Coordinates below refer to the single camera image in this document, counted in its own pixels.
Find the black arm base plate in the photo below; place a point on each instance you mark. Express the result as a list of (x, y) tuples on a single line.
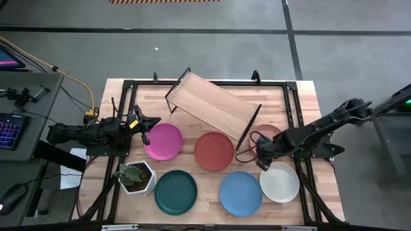
[(334, 149), (106, 151)]

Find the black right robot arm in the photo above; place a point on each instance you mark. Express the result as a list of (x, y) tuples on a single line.
[(321, 126)]

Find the red plate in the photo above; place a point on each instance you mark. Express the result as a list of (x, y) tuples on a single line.
[(214, 151)]

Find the black clamp tool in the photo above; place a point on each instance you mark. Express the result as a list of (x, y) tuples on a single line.
[(24, 96)]

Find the black flat bar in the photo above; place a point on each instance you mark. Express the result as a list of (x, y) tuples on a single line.
[(59, 155)]

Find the dark metal cart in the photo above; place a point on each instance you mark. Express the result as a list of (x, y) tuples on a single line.
[(390, 128)]

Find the green succulent plant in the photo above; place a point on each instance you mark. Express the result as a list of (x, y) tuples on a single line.
[(128, 174)]

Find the grey desk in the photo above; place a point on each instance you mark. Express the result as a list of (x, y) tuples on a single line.
[(32, 96)]

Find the black aluminium table frame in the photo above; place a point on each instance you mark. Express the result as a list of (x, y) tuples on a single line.
[(147, 84)]

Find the magenta plate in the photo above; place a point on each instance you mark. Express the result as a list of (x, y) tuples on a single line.
[(165, 142)]

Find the white plate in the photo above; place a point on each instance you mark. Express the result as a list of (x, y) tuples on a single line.
[(280, 183)]

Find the blue plate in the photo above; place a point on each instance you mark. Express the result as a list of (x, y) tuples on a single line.
[(241, 194)]

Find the wooden shelf with black legs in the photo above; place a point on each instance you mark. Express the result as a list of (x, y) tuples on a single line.
[(212, 102)]

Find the white paper sheet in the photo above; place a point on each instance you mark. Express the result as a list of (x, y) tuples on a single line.
[(69, 179)]

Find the black computer mouse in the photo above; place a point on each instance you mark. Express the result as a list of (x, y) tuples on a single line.
[(13, 197)]

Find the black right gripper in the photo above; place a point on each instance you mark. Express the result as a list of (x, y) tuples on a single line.
[(273, 146)]

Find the silver metal bracket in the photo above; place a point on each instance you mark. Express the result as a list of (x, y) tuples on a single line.
[(298, 228), (119, 227)]

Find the dark green plate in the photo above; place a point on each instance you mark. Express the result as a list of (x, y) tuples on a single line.
[(175, 192)]

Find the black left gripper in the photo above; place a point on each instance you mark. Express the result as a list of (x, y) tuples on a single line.
[(135, 125)]

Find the white hexagonal plant pot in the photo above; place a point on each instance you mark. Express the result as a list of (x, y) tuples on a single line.
[(150, 187)]

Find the computer screen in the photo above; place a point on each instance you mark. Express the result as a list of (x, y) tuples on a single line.
[(8, 59)]

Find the backlit keyboard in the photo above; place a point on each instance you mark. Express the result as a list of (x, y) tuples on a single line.
[(9, 131)]

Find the peach plate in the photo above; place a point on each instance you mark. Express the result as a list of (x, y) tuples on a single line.
[(268, 130)]

